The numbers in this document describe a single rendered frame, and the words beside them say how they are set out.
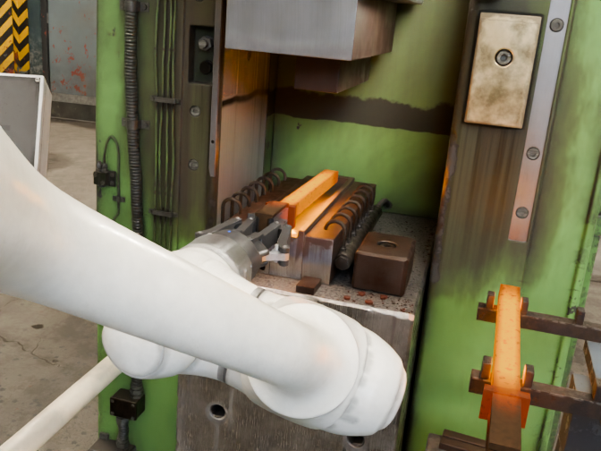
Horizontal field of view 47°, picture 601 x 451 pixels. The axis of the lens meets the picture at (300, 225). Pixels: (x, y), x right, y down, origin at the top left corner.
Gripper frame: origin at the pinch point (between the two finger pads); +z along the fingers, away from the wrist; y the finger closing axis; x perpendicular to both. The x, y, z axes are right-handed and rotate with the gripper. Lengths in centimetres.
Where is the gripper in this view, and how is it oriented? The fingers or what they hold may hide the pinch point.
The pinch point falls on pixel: (272, 221)
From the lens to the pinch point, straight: 100.2
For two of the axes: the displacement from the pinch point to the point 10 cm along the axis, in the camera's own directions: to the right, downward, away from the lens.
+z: 2.7, -2.8, 9.2
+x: 0.8, -9.5, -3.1
